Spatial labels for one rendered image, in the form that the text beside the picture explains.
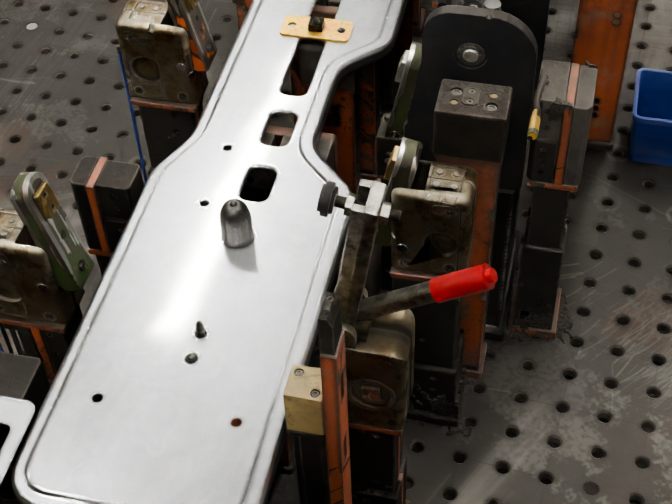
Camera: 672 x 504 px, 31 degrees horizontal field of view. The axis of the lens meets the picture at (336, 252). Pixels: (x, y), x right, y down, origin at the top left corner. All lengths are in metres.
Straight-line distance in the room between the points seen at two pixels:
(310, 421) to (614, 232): 0.72
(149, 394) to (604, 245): 0.74
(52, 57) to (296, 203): 0.81
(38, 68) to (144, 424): 0.97
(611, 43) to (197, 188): 0.63
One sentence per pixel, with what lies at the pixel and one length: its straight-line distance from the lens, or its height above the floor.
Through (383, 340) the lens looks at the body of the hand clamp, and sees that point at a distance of 1.05.
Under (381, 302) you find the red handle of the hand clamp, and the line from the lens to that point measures 1.02.
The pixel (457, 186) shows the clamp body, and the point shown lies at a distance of 1.15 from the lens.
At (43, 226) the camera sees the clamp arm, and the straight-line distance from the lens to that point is 1.15.
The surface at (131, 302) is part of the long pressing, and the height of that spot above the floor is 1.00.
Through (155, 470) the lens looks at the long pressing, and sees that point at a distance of 1.05.
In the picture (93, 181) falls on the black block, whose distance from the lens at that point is 1.30.
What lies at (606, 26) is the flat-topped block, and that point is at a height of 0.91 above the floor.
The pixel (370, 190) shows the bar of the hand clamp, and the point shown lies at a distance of 0.94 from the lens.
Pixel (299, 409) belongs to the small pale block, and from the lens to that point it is 1.01.
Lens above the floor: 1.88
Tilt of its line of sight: 48 degrees down
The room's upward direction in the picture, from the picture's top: 3 degrees counter-clockwise
